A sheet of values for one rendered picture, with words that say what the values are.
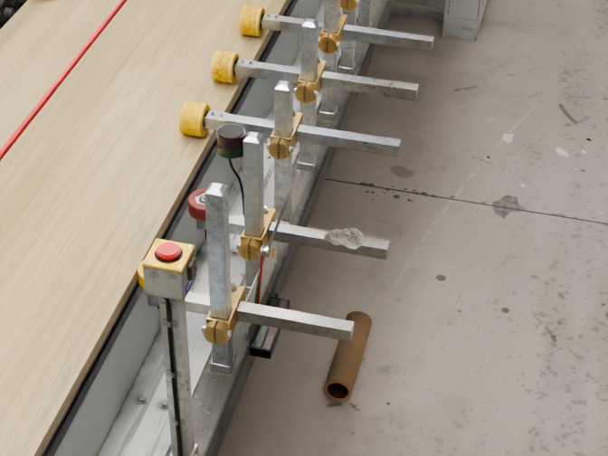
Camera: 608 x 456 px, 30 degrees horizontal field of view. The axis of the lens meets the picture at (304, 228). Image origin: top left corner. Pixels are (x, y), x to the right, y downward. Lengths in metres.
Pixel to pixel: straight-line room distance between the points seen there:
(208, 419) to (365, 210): 1.79
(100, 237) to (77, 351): 0.34
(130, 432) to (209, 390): 0.19
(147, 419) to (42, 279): 0.37
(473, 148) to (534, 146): 0.23
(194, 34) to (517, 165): 1.58
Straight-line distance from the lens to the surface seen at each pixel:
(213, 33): 3.17
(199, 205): 2.51
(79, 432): 2.27
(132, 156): 2.69
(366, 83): 2.84
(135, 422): 2.45
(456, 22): 5.01
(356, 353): 3.35
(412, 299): 3.64
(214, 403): 2.36
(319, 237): 2.49
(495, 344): 3.53
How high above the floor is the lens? 2.44
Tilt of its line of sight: 39 degrees down
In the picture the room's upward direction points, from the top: 1 degrees clockwise
